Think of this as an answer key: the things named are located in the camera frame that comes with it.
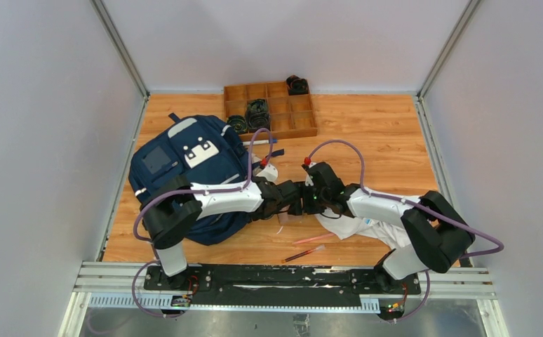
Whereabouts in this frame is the pink pen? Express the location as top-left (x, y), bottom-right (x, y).
top-left (292, 232), bottom-right (336, 245)

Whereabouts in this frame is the purple cable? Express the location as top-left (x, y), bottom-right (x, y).
top-left (302, 138), bottom-right (505, 323)
top-left (130, 128), bottom-right (275, 320)

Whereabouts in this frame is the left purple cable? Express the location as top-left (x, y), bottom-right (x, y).
top-left (130, 128), bottom-right (275, 320)

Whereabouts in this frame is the navy blue backpack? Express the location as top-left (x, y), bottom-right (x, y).
top-left (128, 115), bottom-right (259, 245)

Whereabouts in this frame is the aluminium frame rail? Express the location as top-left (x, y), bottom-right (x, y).
top-left (59, 262), bottom-right (509, 336)

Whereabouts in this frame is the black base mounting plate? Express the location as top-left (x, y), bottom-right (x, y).
top-left (142, 264), bottom-right (421, 308)

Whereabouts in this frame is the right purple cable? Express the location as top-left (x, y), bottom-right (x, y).
top-left (302, 138), bottom-right (505, 323)

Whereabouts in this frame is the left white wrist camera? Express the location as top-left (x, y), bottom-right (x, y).
top-left (253, 164), bottom-right (279, 183)

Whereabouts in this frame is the white blue marker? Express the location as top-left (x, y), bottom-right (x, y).
top-left (243, 138), bottom-right (278, 147)

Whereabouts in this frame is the wooden compartment tray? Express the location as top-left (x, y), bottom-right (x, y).
top-left (222, 81), bottom-right (319, 141)

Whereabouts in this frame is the red clear-capped pen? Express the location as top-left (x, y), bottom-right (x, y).
top-left (281, 244), bottom-right (326, 263)

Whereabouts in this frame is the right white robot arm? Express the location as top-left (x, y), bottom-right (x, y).
top-left (302, 161), bottom-right (476, 293)

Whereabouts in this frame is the black rolled belt middle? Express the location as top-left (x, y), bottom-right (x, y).
top-left (244, 98), bottom-right (270, 133)

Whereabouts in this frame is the black rolled belt left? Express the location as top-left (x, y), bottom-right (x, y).
top-left (226, 115), bottom-right (248, 135)

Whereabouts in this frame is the white cloth garment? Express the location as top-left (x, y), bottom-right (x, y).
top-left (312, 188), bottom-right (420, 249)

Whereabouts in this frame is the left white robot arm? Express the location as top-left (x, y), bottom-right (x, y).
top-left (133, 176), bottom-right (302, 290)

